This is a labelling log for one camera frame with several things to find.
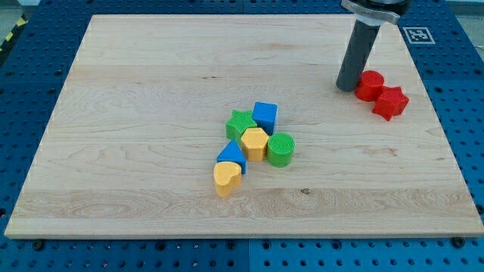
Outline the blue cube block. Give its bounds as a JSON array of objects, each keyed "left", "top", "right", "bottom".
[{"left": 252, "top": 101, "right": 278, "bottom": 135}]

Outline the yellow hexagon block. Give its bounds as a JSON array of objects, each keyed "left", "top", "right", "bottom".
[{"left": 241, "top": 128, "right": 269, "bottom": 162}]

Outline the green star block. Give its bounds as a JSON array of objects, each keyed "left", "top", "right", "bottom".
[{"left": 225, "top": 110, "right": 257, "bottom": 144}]

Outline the blue triangle block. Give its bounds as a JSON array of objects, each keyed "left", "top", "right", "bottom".
[{"left": 216, "top": 140, "right": 247, "bottom": 175}]

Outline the green cylinder block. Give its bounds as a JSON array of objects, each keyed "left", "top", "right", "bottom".
[{"left": 267, "top": 132, "right": 295, "bottom": 168}]

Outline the yellow heart block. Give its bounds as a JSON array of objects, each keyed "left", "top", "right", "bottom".
[{"left": 213, "top": 161, "right": 242, "bottom": 197}]

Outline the light wooden board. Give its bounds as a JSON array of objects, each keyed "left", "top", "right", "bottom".
[{"left": 5, "top": 15, "right": 483, "bottom": 239}]

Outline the red cylinder block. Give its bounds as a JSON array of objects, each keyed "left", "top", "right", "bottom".
[{"left": 355, "top": 70, "right": 384, "bottom": 102}]

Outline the red star block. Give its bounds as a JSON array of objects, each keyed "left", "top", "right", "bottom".
[{"left": 372, "top": 86, "right": 410, "bottom": 121}]

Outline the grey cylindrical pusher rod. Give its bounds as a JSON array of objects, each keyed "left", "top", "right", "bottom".
[{"left": 336, "top": 20, "right": 380, "bottom": 92}]

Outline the silver robot tool flange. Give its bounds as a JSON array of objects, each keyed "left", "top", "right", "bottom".
[{"left": 341, "top": 0, "right": 412, "bottom": 26}]

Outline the white fiducial marker tag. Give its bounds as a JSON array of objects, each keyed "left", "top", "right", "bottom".
[{"left": 403, "top": 26, "right": 435, "bottom": 45}]

